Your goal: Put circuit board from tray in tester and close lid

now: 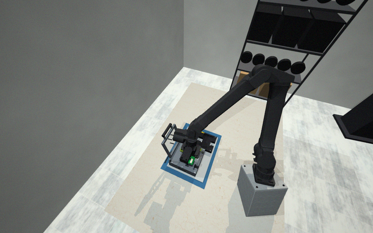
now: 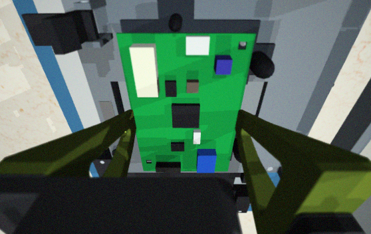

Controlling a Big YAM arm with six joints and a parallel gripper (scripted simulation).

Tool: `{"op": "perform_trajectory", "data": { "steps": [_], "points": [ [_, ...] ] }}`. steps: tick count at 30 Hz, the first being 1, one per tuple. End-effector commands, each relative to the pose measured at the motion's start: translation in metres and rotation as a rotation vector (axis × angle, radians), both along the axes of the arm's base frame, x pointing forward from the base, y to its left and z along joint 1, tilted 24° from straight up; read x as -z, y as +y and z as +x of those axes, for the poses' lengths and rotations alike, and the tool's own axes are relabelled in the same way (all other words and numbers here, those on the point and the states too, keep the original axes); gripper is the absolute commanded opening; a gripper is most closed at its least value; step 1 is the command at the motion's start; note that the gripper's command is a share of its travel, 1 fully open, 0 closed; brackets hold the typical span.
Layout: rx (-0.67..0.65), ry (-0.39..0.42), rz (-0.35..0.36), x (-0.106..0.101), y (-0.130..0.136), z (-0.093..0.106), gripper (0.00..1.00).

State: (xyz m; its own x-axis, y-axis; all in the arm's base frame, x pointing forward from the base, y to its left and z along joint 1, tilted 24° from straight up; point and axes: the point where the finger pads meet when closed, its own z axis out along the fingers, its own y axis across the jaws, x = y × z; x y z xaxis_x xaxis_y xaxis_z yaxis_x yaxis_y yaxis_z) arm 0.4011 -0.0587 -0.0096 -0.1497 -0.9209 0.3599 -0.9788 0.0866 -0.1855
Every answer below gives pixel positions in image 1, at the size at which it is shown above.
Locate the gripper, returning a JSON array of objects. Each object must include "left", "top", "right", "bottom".
[{"left": 180, "top": 141, "right": 202, "bottom": 159}]

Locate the green circuit board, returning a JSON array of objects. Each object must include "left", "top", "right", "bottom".
[{"left": 188, "top": 156, "right": 195, "bottom": 165}]

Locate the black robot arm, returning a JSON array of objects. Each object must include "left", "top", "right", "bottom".
[{"left": 173, "top": 64, "right": 295, "bottom": 187}]

